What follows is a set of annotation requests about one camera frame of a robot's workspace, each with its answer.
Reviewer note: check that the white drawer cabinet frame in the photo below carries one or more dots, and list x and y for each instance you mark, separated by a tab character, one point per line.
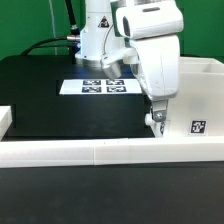
198	108

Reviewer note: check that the white drawer box with knob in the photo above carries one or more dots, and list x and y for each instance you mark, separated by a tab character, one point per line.
156	123

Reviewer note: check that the white left side rail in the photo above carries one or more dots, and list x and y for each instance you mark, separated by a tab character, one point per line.
5	120

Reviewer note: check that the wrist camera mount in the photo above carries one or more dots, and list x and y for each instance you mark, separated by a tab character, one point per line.
110	61

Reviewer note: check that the white marker base plate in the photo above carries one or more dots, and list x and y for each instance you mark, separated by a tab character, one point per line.
99	87

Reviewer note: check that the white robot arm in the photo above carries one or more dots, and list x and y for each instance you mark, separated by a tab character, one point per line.
140	33

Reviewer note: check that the white border rail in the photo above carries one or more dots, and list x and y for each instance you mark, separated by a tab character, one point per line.
110	151

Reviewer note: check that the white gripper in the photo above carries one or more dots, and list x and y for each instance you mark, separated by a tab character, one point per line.
158	71

